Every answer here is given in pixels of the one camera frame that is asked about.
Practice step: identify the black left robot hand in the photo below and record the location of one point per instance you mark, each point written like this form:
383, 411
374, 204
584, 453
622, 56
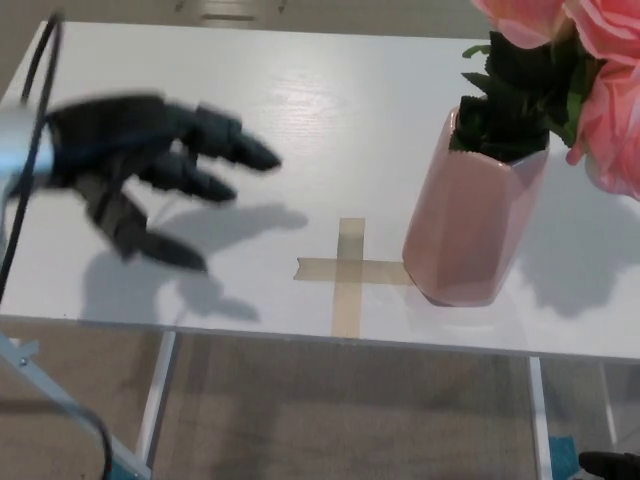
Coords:
110, 135

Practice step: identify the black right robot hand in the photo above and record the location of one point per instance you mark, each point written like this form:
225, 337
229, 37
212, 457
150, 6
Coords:
610, 467

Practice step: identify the pink artificial rose bouquet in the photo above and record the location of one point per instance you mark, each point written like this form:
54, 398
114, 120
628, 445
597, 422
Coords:
520, 85

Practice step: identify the pink faceted ceramic vase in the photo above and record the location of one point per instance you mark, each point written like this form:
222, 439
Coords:
460, 230

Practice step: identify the teal floor tape piece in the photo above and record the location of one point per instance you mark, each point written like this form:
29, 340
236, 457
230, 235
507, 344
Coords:
562, 460
120, 472

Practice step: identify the white table leg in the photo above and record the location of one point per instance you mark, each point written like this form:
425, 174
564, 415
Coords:
541, 425
610, 405
156, 395

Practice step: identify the beige masking tape strip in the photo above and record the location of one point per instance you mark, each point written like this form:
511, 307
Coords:
349, 310
315, 270

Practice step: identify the light blue metal frame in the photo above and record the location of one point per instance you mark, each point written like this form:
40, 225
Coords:
40, 385

